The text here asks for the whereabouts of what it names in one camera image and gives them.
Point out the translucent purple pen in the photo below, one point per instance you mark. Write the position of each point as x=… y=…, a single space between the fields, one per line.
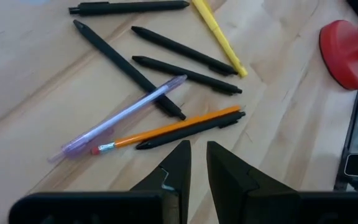
x=120 y=115

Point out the brown pen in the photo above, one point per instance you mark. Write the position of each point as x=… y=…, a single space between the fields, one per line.
x=172 y=127

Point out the black aluminium table frame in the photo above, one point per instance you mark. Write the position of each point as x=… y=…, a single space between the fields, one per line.
x=340 y=183

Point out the red desk lamp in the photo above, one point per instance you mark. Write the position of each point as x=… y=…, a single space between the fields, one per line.
x=343 y=53

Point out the black pen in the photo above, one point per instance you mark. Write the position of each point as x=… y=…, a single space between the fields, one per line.
x=185 y=73
x=126 y=67
x=182 y=49
x=129 y=7
x=191 y=130

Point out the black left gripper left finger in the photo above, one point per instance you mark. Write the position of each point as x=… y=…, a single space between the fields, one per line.
x=177 y=174

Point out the yellow pen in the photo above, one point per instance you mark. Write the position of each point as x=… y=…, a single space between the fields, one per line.
x=221 y=39

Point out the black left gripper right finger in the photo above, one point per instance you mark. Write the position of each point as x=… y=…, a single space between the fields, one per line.
x=238 y=193

